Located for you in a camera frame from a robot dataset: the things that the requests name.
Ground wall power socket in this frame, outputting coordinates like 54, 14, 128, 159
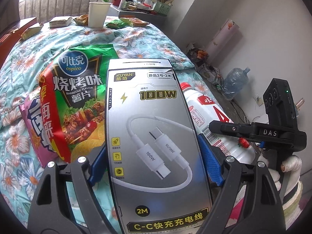
254, 95, 263, 107

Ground green plastic basket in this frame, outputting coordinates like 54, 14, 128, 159
152, 1, 172, 16

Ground small yellow snack packet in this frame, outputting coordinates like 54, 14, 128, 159
21, 23, 43, 41

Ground grey side cabinet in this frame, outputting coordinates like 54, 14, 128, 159
107, 5, 168, 30

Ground empty blue water jug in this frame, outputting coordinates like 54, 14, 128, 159
222, 67, 250, 101

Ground pink snack bag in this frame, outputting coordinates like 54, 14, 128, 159
19, 87, 58, 168

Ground green chip bag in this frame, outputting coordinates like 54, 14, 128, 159
39, 44, 118, 163

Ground white strawberry drink bottle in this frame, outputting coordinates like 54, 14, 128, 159
180, 82, 256, 164

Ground white flat box with cables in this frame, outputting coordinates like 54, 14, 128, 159
197, 63, 223, 86

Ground black orange snack bags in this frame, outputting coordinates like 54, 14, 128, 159
187, 48, 209, 66

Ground floral blue quilt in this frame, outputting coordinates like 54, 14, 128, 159
0, 15, 235, 234

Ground orange cardboard box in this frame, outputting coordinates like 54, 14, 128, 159
0, 17, 37, 66

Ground pink rolled wallpaper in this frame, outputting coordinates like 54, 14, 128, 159
205, 19, 239, 64

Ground silver charging cable box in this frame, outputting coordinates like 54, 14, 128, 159
105, 59, 212, 233

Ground white paper cup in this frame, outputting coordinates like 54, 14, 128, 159
88, 2, 111, 28

